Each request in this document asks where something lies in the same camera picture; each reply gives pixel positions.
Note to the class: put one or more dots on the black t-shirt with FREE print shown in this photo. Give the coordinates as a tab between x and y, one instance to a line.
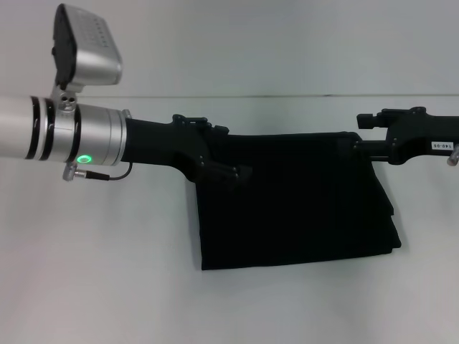
294	208

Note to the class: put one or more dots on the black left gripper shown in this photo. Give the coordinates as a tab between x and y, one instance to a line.
161	147

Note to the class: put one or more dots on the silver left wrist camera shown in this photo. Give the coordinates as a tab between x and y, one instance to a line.
89	50

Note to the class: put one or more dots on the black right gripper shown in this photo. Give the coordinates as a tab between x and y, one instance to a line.
423	139

